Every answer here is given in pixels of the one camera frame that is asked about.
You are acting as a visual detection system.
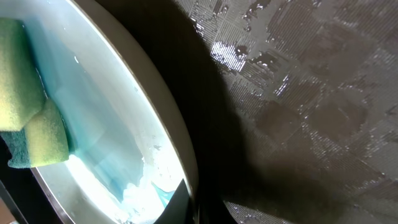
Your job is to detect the dark brown serving tray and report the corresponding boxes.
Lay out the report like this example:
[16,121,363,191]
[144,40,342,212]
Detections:
[101,0,397,223]

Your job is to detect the green yellow sponge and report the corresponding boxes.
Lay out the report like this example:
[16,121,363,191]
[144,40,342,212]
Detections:
[1,18,69,169]

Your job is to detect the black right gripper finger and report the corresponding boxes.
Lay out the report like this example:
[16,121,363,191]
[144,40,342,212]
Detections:
[154,180,195,224]

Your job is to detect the white plate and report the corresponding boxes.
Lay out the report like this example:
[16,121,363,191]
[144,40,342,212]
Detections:
[1,1,198,223]

